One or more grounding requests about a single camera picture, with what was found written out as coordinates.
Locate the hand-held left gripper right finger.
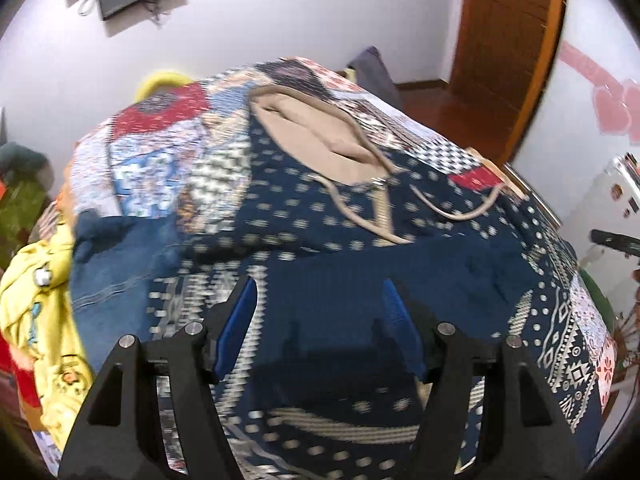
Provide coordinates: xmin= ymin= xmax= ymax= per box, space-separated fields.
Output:
xmin=382 ymin=279 xmax=588 ymax=480

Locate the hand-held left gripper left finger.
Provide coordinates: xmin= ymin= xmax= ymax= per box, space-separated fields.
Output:
xmin=58 ymin=276 xmax=258 ymax=480

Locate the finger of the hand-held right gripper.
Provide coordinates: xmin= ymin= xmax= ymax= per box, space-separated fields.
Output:
xmin=590 ymin=229 xmax=640 ymax=260

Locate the white appliance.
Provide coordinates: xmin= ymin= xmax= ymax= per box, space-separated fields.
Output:
xmin=560 ymin=154 xmax=640 ymax=263

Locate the yellow printed garment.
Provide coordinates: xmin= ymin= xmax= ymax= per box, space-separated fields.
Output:
xmin=0 ymin=200 xmax=96 ymax=453

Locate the striped bed sheet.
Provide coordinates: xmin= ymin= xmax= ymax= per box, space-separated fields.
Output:
xmin=27 ymin=200 xmax=67 ymax=246

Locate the brown wooden door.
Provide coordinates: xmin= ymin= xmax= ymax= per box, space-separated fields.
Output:
xmin=447 ymin=0 xmax=569 ymax=167

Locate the red cloth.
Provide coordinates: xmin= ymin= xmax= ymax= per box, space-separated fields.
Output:
xmin=0 ymin=337 xmax=42 ymax=411

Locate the yellow pillow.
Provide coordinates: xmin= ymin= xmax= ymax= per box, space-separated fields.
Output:
xmin=136 ymin=71 xmax=194 ymax=99

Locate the grey pillow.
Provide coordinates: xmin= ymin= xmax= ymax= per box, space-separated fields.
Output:
xmin=347 ymin=46 xmax=404 ymax=111

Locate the green cloth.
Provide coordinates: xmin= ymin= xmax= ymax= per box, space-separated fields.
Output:
xmin=0 ymin=142 xmax=56 ymax=271

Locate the pink heart wall decoration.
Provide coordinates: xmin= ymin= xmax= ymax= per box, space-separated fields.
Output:
xmin=557 ymin=42 xmax=640 ymax=137

